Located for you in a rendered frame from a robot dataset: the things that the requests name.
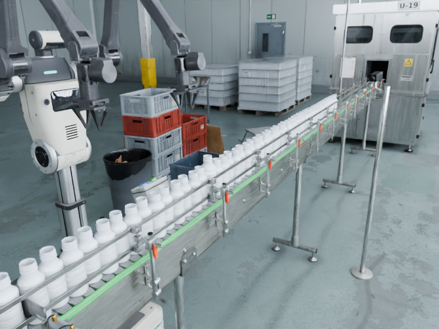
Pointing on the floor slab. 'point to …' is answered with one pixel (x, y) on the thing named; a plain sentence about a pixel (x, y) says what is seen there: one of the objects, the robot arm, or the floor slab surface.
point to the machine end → (388, 63)
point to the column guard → (148, 73)
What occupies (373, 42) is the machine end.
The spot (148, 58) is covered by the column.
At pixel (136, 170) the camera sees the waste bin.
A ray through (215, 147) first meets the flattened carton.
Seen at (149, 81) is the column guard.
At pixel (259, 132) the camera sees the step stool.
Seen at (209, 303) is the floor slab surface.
